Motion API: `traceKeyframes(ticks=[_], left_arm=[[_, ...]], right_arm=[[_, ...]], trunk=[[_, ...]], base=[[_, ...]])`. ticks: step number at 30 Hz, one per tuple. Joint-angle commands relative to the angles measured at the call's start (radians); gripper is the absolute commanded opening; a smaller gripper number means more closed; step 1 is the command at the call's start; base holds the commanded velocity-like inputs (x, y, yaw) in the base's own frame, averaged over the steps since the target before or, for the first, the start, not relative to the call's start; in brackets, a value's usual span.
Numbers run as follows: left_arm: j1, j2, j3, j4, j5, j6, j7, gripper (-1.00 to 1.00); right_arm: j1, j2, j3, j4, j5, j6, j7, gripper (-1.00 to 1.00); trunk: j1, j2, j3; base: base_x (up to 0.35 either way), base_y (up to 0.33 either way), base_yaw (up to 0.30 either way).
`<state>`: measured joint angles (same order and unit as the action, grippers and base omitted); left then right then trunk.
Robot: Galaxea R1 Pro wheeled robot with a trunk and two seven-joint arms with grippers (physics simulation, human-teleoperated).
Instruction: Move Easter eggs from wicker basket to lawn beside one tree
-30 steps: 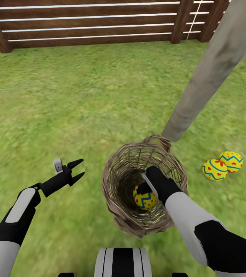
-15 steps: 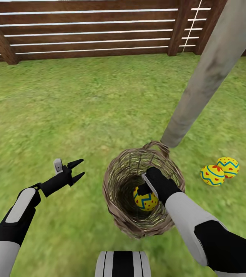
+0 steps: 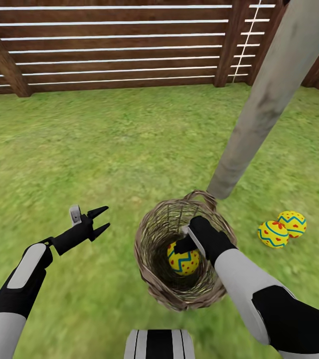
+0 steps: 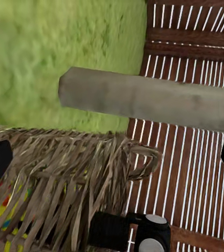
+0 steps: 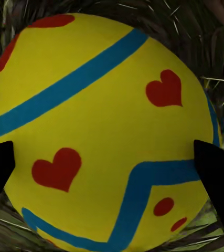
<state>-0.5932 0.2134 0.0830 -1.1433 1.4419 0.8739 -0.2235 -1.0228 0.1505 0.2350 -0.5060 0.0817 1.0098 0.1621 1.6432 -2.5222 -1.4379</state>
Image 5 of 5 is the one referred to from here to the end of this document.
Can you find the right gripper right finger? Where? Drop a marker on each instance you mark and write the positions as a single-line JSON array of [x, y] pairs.
[[209, 164]]

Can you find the wicker basket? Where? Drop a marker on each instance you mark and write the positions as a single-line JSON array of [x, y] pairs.
[[15, 15]]

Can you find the easter egg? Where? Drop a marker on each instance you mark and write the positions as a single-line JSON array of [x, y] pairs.
[[103, 120]]

